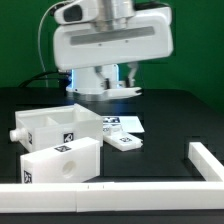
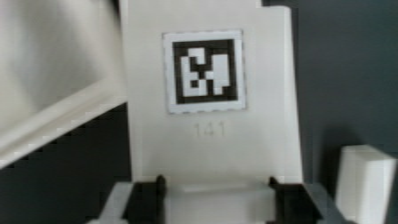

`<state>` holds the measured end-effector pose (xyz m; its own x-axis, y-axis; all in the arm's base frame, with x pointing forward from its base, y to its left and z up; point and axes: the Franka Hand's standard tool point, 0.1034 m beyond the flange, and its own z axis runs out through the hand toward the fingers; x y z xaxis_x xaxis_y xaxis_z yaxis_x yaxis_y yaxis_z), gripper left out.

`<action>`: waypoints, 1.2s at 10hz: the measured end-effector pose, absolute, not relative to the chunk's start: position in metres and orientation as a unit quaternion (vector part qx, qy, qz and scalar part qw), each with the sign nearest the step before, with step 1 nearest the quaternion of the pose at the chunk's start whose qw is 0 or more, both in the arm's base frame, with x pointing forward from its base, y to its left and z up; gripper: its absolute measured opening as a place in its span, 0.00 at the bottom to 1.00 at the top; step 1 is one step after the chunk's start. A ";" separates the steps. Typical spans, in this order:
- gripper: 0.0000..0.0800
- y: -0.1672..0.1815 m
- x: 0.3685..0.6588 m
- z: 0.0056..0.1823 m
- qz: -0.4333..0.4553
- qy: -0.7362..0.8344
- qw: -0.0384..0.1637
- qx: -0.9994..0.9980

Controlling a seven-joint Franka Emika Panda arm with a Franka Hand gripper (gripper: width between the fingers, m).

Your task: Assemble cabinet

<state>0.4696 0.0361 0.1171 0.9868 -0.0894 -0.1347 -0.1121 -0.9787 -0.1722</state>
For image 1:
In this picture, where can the white cabinet block with hole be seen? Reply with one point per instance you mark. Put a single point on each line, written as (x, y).
(73, 162)

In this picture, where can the white right fence bar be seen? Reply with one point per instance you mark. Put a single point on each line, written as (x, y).
(205, 162)

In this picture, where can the white cabinet body box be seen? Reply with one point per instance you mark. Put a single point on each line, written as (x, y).
(42, 128)

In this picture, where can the white marker sheet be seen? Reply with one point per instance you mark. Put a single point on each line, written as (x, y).
(130, 124)

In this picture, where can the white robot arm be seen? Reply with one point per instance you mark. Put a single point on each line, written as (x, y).
(105, 15)

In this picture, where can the small white cabinet panel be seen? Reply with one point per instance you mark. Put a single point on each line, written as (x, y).
(121, 93)

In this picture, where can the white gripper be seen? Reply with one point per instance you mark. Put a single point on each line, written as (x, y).
(147, 35)

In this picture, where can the white front fence bar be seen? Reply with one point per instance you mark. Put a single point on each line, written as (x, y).
(90, 197)

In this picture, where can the white fence bar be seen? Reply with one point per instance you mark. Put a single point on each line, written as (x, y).
(90, 197)
(205, 162)

